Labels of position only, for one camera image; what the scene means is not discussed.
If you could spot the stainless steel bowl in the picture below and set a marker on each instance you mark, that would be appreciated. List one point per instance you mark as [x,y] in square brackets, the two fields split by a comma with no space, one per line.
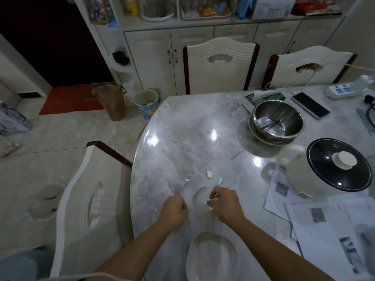
[288,114]

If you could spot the person's right forearm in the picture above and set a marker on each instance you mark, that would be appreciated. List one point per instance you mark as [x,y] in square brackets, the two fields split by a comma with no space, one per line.
[278,248]

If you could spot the garlic scraps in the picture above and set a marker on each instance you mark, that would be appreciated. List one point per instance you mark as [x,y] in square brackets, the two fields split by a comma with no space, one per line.
[11,148]

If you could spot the white electric cooking pot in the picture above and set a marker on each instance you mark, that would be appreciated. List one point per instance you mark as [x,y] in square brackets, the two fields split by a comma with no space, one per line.
[298,179]

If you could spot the person's right hand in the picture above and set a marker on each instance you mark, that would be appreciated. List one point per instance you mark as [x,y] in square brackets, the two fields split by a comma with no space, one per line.
[228,206]

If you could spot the white power strip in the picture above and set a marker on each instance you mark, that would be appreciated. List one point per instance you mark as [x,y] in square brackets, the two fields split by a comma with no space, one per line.
[342,90]

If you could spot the black smartphone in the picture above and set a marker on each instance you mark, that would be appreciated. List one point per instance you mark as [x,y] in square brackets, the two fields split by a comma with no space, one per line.
[310,105]

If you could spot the white patterned waste bin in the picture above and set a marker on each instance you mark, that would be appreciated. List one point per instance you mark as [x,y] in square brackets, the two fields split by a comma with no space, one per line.
[146,106]

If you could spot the white tray with snacks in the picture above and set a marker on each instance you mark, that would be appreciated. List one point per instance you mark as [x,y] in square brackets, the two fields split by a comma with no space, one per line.
[205,11]

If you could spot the black glass pot lid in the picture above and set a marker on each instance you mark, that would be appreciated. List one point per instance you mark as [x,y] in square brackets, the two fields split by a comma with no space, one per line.
[325,169]

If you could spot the white cardboard box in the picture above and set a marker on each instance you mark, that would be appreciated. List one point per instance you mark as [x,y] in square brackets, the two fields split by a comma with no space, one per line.
[272,8]

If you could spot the metal spoon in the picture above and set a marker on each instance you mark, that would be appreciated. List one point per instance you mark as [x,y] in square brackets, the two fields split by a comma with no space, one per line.
[268,125]

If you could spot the brown paper bag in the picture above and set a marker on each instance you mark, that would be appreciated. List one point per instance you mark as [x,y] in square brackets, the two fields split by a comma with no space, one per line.
[111,103]

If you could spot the green tissue box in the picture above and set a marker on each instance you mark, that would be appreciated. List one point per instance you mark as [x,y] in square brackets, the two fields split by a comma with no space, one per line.
[255,98]

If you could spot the person's left hand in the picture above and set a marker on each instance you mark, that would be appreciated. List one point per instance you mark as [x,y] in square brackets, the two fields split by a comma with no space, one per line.
[171,213]

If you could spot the small black object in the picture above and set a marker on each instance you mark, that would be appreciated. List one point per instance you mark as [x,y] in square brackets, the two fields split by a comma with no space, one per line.
[120,57]

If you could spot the white oval dish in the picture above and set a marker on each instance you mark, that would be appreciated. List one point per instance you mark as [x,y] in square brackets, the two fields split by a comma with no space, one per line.
[212,257]

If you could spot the person's left fingers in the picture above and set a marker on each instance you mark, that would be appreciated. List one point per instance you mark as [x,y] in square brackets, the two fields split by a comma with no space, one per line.
[183,207]

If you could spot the person's right fingers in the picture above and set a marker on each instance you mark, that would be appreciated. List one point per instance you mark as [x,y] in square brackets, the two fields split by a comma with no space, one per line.
[215,192]

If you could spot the white dining chair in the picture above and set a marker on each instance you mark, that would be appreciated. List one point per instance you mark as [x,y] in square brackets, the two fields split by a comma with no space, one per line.
[79,219]
[313,76]
[221,73]

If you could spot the large printed paper sheet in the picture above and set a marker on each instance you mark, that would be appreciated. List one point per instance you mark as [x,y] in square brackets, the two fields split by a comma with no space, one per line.
[322,239]

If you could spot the light blue stool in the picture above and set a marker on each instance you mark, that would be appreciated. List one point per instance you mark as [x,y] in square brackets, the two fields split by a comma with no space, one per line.
[23,264]

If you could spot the yellow bottle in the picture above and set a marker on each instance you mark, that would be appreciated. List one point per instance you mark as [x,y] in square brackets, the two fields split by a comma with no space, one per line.
[131,5]

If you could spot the white charger plug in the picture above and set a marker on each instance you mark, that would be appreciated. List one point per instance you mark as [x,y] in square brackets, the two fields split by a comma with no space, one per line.
[363,81]

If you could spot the white sideboard cabinet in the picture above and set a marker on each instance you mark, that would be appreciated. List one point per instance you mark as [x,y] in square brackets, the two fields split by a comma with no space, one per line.
[152,61]

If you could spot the small printed paper sheet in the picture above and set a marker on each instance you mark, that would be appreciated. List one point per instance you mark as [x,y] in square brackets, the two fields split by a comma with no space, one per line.
[278,201]

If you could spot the red flat box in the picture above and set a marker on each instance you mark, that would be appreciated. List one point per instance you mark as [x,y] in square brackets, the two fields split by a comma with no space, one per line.
[313,7]

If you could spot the framed picture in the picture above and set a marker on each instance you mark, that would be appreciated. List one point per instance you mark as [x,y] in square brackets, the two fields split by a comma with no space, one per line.
[96,10]

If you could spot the red door mat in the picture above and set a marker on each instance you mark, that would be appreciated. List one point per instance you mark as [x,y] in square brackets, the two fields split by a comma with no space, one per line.
[70,99]

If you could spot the clear glass container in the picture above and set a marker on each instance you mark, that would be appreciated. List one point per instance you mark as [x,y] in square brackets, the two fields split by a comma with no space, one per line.
[156,10]

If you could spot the blue plastic bag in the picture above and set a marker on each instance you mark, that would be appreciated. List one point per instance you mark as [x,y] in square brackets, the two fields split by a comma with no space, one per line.
[243,7]

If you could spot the person's left forearm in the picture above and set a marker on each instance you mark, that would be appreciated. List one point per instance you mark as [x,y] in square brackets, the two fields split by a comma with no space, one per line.
[137,251]

